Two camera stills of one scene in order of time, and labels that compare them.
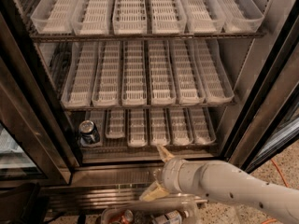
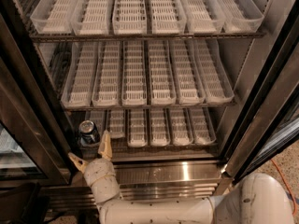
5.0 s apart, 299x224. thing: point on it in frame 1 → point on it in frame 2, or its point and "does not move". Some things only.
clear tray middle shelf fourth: [162, 74] does not move
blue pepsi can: [89, 133] does not move
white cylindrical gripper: [170, 175] → [97, 169]
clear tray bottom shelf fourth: [160, 128] does not move
